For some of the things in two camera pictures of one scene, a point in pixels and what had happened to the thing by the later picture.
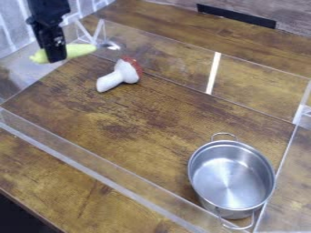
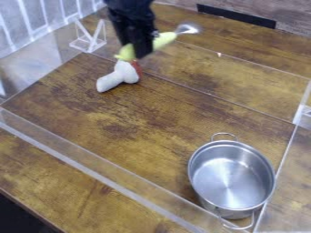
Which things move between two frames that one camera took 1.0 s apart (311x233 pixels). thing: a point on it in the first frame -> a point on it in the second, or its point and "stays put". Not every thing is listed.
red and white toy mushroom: (127, 73) stays put
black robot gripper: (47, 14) -> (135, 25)
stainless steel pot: (233, 178) stays put
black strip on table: (237, 16) stays put
